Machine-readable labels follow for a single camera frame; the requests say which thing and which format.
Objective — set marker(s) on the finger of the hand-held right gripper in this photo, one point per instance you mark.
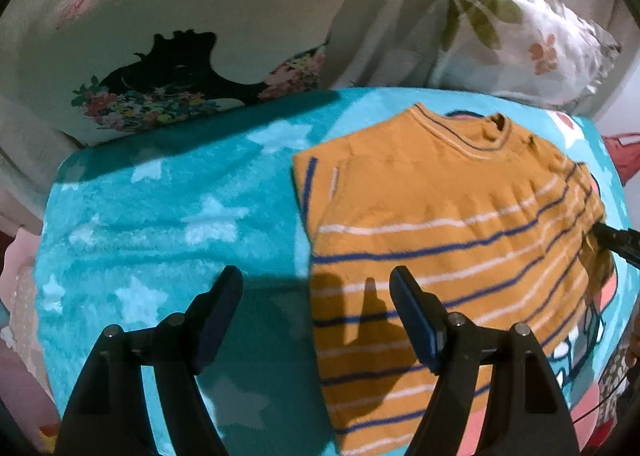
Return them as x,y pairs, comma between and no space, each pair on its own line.
617,238

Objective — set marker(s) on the turquoise star print blanket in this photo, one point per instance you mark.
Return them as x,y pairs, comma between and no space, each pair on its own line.
175,236

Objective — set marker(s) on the white pillow with black print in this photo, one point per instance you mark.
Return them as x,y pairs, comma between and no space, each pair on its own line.
150,36

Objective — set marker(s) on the pink cloth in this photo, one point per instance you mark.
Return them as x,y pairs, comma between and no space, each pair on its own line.
22,336

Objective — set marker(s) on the white draped cloth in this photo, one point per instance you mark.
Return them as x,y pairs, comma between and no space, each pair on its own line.
385,21

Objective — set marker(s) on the yellow striped sweater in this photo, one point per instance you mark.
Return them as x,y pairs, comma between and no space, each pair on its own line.
450,201

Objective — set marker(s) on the dark dotted cloth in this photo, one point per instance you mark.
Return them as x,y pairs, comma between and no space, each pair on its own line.
617,386

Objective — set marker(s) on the white leaf print pillow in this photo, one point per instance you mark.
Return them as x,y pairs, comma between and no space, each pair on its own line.
530,21

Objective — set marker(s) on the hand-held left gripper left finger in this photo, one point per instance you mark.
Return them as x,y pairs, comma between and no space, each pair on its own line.
216,326

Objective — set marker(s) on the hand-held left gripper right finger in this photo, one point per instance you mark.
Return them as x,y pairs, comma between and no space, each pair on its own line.
425,331

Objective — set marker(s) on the red cloth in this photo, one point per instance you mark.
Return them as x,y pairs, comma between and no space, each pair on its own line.
625,156

